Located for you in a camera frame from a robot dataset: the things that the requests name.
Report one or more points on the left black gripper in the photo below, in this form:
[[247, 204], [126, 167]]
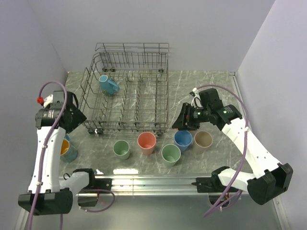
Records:
[[78, 118]]

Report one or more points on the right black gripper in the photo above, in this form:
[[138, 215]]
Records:
[[183, 123]]

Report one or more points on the teal patterned mug yellow inside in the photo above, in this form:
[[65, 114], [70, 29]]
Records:
[[68, 152]]

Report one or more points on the light blue floral mug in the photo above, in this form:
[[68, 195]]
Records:
[[107, 86]]

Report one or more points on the green plastic cup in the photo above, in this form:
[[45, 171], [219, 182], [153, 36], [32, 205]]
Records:
[[170, 154], [122, 149]]

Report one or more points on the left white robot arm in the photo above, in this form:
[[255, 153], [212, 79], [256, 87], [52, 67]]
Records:
[[46, 195]]

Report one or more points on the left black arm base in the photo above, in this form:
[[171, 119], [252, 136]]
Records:
[[89, 198]]

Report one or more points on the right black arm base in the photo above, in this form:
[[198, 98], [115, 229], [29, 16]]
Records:
[[208, 185]]

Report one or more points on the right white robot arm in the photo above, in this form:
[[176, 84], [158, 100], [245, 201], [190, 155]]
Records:
[[269, 177]]

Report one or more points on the blue plastic cup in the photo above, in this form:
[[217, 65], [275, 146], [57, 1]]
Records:
[[183, 140]]

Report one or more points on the beige plastic cup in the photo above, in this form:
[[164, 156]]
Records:
[[202, 141]]

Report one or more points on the pink plastic cup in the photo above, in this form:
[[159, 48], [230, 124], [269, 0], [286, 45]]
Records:
[[147, 142]]

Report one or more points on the grey wire dish rack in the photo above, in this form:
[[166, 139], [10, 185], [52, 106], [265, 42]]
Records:
[[141, 71]]

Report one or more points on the aluminium mounting rail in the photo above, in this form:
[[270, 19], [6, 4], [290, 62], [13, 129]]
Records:
[[154, 185]]

